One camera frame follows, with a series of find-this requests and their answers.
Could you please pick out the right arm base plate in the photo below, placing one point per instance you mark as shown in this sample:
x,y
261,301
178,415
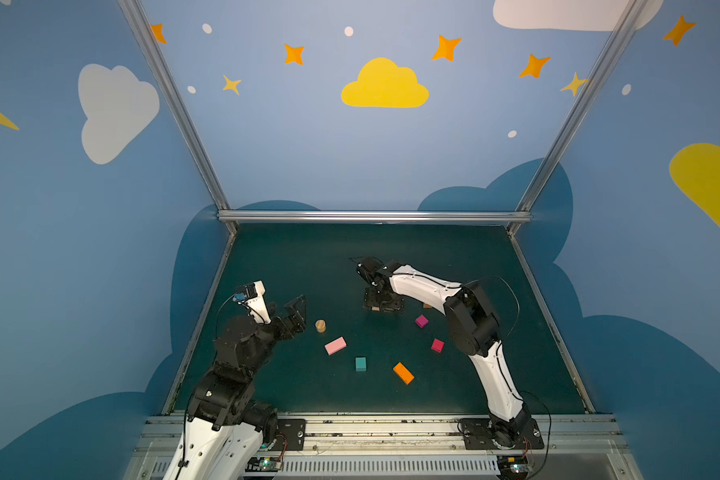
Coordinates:
x,y
484,433

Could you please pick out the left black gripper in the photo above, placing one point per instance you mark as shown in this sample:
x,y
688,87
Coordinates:
x,y
288,321

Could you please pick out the aluminium front rail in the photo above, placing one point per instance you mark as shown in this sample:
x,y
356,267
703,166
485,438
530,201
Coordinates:
x,y
413,446

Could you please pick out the right controller board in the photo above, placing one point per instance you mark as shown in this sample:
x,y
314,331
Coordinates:
x,y
513,468

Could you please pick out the magenta cube upper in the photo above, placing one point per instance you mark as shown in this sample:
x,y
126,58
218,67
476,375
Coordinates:
x,y
421,321

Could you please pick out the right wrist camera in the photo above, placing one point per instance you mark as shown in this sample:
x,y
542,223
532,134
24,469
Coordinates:
x,y
367,269

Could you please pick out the magenta cube lower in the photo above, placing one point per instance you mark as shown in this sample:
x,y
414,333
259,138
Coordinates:
x,y
437,345

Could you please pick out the teal cube block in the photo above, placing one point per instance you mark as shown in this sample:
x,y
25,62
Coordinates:
x,y
360,364

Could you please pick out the back aluminium frame bar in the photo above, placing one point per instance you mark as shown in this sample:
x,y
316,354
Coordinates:
x,y
371,217

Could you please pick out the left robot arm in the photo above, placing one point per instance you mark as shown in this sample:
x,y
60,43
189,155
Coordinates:
x,y
223,426

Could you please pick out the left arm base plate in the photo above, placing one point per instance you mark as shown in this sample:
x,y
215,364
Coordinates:
x,y
290,435

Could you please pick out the left aluminium frame post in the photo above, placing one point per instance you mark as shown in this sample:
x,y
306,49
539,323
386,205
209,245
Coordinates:
x,y
138,22

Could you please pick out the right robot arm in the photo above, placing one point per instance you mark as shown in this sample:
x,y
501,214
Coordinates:
x,y
474,327

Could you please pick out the orange rectangular block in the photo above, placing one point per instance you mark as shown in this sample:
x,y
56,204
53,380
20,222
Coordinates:
x,y
403,373

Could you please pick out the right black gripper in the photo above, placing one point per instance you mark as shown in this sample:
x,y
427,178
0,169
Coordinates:
x,y
381,293

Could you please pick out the controller board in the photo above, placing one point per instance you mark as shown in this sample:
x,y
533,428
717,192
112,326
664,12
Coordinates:
x,y
263,466
513,468

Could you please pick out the pink rectangular block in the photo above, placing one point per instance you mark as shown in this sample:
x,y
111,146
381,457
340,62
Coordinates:
x,y
335,346

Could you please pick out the left controller board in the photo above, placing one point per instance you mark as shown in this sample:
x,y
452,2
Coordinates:
x,y
263,466

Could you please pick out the right aluminium frame post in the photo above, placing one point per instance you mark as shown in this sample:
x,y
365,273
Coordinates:
x,y
616,44

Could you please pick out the magenta cube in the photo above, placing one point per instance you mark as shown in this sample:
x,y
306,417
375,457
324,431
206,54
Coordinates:
x,y
421,321
437,345

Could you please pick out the aluminium frame post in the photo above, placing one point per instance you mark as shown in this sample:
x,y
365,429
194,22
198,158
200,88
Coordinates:
x,y
616,44
138,22

